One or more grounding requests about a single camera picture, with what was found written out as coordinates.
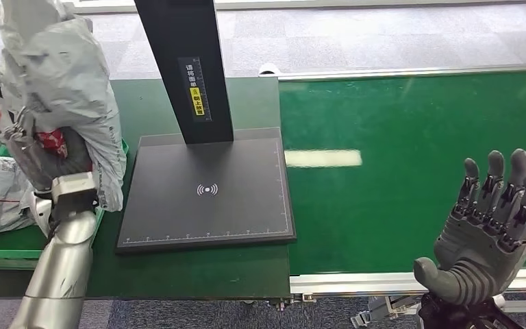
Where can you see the green conveyor belt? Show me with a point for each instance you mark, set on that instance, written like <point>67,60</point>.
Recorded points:
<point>381,204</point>

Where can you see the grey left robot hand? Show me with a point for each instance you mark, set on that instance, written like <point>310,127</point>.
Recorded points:
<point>77,159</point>

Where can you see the small metal mounting clip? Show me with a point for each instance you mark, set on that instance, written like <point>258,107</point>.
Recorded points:
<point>304,299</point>

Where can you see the green plastic basket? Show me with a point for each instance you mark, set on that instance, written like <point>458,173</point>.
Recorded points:
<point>0,255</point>

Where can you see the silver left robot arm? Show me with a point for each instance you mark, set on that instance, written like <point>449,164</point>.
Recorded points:
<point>59,272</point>

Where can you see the grey metal bracket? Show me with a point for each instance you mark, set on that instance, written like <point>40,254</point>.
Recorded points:
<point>381,309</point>

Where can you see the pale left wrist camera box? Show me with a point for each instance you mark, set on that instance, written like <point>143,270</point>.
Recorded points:
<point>72,184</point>

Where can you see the aluminium conveyor side rail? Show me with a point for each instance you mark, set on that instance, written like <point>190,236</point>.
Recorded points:
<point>381,72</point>
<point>335,284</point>

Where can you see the white package with red print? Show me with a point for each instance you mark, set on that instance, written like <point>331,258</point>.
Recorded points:
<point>63,81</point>

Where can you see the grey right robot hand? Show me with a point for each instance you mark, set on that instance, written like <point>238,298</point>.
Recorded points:
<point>476,254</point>

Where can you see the black scale column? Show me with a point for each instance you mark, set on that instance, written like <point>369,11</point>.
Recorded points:
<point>177,36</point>

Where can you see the black weighing platform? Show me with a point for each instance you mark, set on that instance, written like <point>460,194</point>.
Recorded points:
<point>177,213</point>

